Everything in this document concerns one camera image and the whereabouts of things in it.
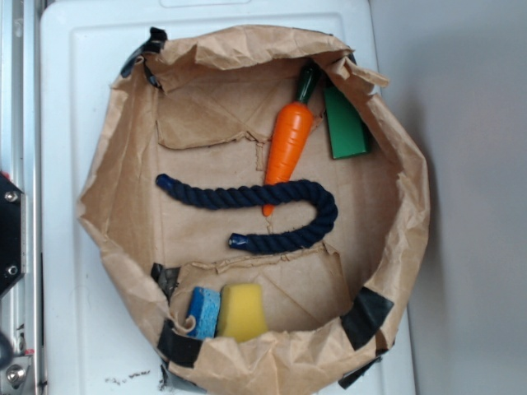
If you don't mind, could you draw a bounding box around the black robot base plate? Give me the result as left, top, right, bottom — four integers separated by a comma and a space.
0, 171, 26, 297

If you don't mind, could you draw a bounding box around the aluminium frame rail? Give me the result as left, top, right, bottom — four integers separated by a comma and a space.
1, 1, 47, 394

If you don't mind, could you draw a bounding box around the yellow sponge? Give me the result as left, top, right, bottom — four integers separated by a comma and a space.
217, 283, 268, 342

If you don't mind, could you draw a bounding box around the orange toy carrot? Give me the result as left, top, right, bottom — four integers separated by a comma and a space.
262, 64, 320, 218

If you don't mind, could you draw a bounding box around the blue sponge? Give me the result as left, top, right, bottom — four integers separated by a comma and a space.
187, 286, 221, 340

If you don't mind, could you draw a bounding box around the brown paper bag basket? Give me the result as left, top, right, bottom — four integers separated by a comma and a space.
77, 25, 431, 394

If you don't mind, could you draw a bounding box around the green wooden block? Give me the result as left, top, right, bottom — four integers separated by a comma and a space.
324, 86, 371, 160

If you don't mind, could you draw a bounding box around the dark blue rope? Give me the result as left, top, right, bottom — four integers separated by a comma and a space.
155, 173, 339, 253

